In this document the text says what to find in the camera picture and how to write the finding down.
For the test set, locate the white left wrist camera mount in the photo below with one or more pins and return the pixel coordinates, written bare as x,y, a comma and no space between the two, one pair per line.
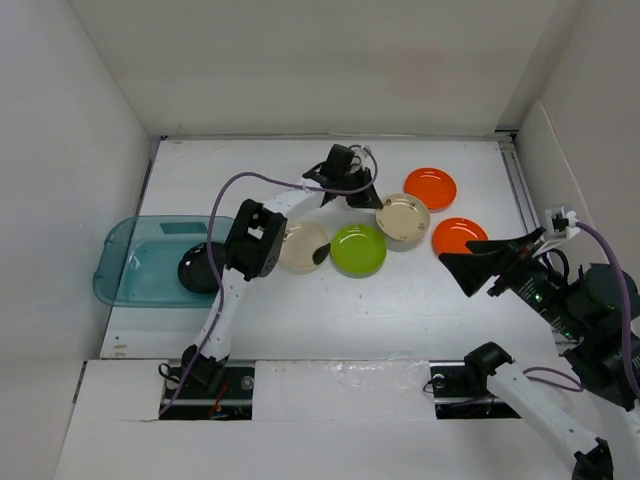
362,157

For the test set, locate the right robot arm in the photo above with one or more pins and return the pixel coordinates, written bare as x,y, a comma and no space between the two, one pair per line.
592,425

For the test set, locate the teal plastic bin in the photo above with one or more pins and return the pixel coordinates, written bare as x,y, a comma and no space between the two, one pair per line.
138,265

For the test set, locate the orange plate upper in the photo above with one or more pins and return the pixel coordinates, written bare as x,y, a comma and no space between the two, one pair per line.
435,188

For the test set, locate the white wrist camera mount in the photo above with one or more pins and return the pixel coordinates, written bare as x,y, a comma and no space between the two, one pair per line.
362,157
560,222

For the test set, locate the orange plate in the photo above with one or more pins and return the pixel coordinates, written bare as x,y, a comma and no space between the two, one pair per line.
435,188
451,235

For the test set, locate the beige plate with flowers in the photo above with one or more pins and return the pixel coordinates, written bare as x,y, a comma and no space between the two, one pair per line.
404,220

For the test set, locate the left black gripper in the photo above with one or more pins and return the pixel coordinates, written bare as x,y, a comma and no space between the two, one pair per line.
365,200

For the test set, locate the green plate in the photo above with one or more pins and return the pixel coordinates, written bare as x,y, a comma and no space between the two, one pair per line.
358,249

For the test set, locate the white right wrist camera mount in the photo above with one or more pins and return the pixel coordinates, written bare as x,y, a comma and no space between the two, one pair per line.
560,222

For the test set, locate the beige plate with black patch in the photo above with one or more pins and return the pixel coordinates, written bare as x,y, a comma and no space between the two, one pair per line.
305,247

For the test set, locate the orange plate lower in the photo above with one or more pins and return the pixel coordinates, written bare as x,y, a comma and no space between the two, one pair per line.
451,235

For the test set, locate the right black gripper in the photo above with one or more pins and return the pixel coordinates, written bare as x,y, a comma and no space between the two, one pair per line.
471,269

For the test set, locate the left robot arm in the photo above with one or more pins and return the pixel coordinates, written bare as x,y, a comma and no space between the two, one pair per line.
253,246

